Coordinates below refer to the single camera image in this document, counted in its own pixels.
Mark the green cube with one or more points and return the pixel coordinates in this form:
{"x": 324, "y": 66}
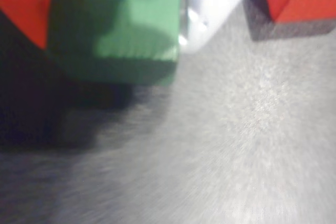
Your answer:
{"x": 147, "y": 11}

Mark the black table mat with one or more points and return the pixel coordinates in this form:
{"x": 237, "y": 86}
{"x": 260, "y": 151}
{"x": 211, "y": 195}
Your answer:
{"x": 236, "y": 142}

